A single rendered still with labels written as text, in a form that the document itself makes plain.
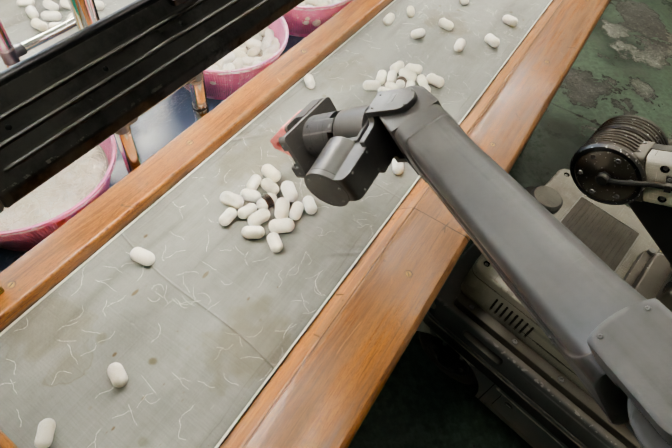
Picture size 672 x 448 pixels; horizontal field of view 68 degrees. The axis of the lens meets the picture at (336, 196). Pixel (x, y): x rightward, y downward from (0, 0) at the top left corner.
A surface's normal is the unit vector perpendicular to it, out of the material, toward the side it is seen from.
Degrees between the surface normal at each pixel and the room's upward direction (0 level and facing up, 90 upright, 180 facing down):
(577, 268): 35
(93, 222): 0
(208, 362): 0
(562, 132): 0
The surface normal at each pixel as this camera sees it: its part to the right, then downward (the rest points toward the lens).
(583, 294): -0.48, -0.72
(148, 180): 0.10, -0.62
